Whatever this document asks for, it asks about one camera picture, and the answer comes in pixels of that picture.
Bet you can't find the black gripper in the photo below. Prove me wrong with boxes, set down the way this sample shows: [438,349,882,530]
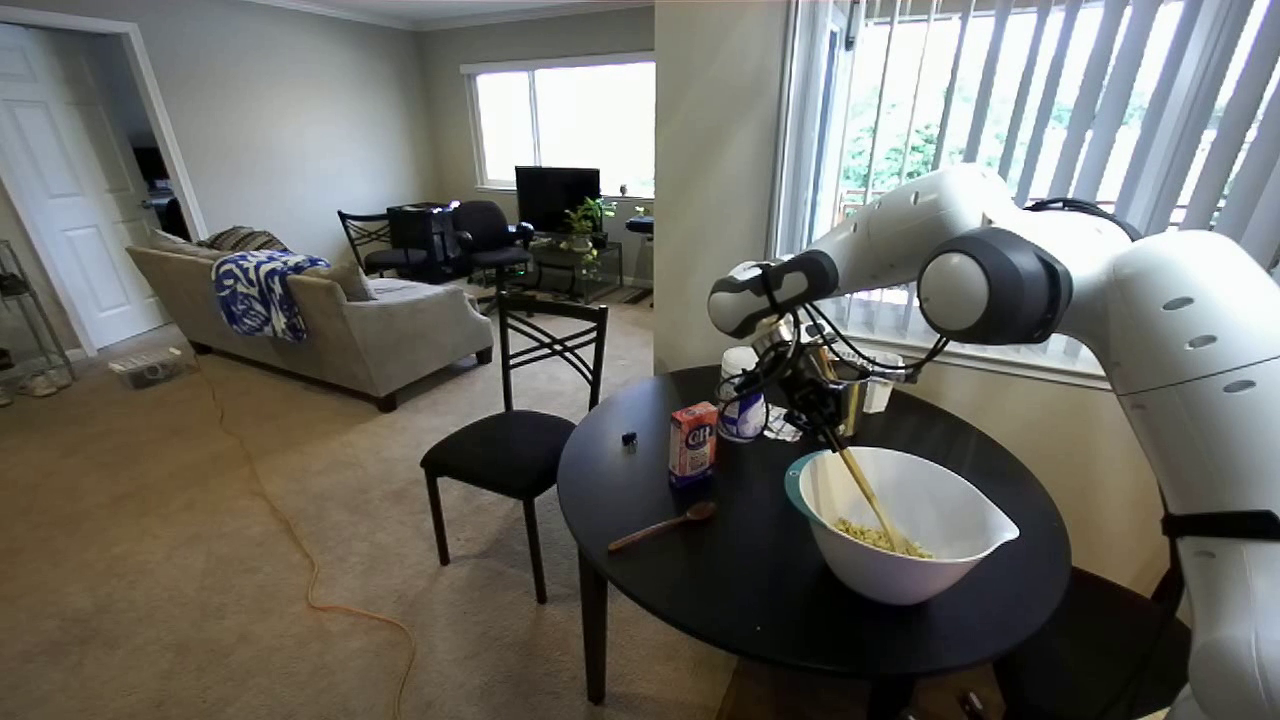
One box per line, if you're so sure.
[760,334,865,453]

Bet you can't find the light wooden spoon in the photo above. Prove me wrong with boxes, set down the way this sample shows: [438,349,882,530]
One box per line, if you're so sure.
[827,441,911,550]

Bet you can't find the white mixing bowl teal rim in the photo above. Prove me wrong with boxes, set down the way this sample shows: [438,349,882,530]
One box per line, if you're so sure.
[779,445,1023,609]

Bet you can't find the dark wooden spoon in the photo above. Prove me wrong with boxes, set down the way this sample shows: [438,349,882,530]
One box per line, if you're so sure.
[602,497,723,558]

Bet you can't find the steel utensil holder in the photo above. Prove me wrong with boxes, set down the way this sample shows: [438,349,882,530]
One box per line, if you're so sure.
[840,377,873,441]

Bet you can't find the yellow macaroni pasta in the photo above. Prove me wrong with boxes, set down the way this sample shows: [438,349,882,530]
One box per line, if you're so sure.
[830,511,932,562]

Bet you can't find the black round table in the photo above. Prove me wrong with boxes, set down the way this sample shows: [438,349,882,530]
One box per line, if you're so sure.
[552,364,1077,720]

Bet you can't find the glass side table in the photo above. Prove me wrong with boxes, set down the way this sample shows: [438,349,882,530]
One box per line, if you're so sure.
[525,235,631,303]

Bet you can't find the green potted plant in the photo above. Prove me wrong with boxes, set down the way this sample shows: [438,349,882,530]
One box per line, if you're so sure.
[554,197,620,263]

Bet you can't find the black metal cushioned chair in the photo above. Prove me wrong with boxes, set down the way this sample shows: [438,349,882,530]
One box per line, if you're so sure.
[416,290,612,609]

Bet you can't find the black television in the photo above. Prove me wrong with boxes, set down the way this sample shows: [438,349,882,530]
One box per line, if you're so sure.
[510,163,602,235]

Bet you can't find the black dining chair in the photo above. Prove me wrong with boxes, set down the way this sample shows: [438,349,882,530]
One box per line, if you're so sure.
[992,562,1197,720]

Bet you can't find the bright room window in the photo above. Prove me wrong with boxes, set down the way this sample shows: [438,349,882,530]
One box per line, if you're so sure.
[464,51,658,198]

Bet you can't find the white vertical blinds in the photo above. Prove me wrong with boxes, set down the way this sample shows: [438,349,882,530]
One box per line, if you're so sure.
[765,0,1280,391]

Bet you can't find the dark armchair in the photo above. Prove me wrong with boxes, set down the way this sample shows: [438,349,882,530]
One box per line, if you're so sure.
[385,197,536,289]

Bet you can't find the beige sofa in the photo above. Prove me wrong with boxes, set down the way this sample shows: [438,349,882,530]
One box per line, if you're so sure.
[124,225,497,416]

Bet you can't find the black folding chair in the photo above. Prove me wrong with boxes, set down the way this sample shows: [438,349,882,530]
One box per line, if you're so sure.
[334,207,403,274]

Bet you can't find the blue white patterned blanket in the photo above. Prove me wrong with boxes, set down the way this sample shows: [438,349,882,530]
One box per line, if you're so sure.
[209,249,329,349]

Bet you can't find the low white box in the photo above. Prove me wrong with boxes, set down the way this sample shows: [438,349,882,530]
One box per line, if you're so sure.
[109,338,190,391]

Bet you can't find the open white door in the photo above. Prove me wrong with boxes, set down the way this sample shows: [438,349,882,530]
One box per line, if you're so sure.
[0,21,167,357]

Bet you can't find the metal shelf rack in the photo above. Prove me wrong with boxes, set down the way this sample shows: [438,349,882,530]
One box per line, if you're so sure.
[0,235,77,405]

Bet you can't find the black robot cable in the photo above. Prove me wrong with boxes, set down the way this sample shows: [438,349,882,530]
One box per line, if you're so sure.
[784,298,952,391]

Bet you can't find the orange floor cable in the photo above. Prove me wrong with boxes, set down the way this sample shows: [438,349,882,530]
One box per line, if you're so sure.
[196,384,419,720]

